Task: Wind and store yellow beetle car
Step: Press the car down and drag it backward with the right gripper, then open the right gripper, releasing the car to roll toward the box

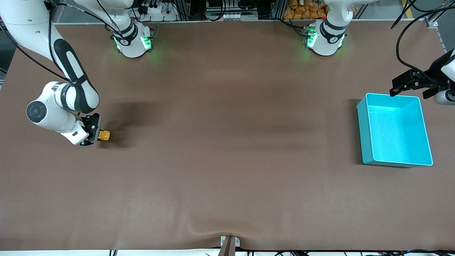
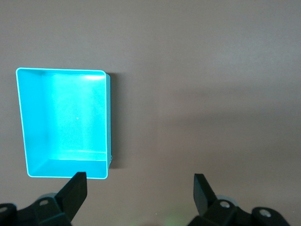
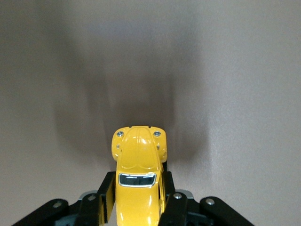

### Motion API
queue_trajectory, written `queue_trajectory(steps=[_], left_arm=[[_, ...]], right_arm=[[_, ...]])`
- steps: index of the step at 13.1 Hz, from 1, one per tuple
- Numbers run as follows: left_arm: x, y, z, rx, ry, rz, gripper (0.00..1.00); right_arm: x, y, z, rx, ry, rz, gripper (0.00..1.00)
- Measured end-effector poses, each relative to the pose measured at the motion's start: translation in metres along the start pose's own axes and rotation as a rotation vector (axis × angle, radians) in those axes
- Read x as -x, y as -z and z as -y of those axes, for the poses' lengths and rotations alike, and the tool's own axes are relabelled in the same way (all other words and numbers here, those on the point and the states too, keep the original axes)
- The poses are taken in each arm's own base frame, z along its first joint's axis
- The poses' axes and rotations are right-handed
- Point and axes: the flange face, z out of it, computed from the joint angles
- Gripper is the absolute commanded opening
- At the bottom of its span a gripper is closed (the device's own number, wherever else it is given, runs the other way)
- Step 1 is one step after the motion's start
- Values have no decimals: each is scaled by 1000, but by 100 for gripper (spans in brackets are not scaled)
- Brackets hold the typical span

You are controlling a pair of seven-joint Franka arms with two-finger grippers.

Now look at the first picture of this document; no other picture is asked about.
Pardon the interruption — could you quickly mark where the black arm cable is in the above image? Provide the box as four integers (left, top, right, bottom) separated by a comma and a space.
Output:
0, 4, 77, 84
391, 0, 455, 78

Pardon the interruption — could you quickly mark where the white power strip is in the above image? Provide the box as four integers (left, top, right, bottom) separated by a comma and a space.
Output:
141, 0, 178, 22

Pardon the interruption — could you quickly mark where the aluminium frame post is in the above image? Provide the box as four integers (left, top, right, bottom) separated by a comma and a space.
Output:
425, 14, 449, 39

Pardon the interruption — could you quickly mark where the teal plastic bin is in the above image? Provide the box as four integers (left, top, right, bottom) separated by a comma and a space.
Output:
357, 93, 434, 167

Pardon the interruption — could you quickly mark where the brown table mat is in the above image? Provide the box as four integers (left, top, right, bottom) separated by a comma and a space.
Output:
0, 20, 455, 251

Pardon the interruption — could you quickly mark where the orange toy pile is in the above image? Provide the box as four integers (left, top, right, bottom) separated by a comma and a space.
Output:
283, 0, 357, 20

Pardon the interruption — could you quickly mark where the white terminal strip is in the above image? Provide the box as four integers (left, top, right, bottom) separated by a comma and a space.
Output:
205, 11, 259, 21

